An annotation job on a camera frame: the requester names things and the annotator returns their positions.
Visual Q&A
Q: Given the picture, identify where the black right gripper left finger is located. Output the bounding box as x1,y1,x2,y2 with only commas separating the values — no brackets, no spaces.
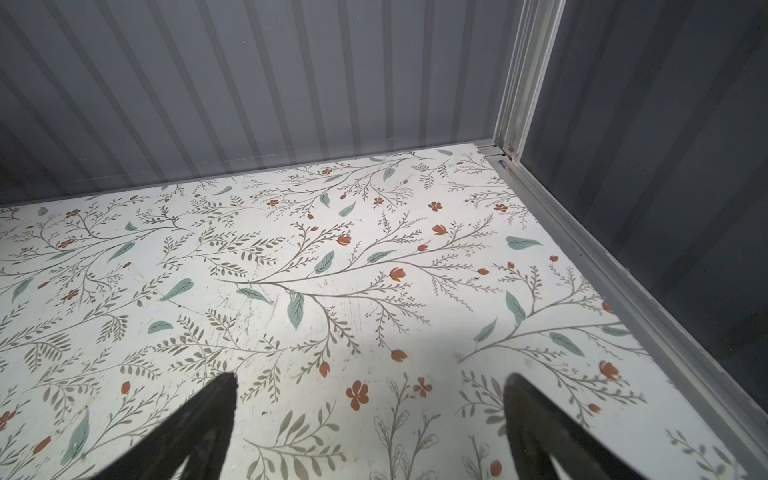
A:
94,372,238,479

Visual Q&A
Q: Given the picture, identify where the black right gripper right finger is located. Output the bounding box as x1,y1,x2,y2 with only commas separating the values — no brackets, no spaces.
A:
503,373,643,479

